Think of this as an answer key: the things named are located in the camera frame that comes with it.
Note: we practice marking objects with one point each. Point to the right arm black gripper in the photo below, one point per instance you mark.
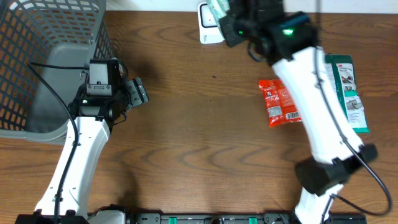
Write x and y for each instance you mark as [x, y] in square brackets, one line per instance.
[229, 22]

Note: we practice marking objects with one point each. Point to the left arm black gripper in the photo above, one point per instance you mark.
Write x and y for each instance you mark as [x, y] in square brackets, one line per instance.
[137, 89]

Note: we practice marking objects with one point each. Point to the light teal snack packet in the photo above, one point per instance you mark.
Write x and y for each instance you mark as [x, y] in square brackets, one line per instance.
[218, 8]

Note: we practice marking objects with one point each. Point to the orange-red snack bag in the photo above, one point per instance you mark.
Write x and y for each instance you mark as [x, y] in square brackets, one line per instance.
[279, 103]

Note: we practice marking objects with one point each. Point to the green white 3M package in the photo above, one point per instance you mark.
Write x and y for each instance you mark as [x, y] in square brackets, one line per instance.
[340, 70]

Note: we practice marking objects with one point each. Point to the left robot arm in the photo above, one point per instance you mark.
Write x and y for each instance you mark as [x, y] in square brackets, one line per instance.
[107, 94]

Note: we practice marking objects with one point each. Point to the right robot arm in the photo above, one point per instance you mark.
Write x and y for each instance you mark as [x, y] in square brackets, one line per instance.
[289, 44]

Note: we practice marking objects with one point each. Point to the white barcode scanner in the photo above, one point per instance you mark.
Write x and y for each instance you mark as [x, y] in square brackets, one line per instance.
[209, 31]

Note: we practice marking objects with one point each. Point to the grey plastic mesh basket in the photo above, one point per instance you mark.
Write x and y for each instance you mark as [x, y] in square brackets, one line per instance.
[46, 47]

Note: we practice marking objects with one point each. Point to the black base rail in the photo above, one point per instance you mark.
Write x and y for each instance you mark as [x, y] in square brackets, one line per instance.
[230, 218]

